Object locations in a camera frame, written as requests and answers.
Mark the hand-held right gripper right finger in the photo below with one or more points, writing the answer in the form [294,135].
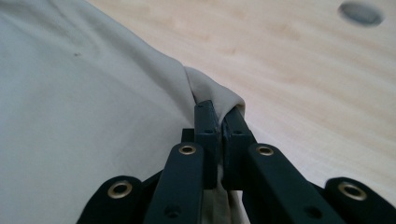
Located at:
[267,180]

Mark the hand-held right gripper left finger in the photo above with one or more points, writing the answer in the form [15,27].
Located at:
[186,180]

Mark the khaki shorts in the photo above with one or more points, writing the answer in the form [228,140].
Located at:
[77,109]

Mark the grey table grommet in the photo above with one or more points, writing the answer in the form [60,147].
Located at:
[361,14]

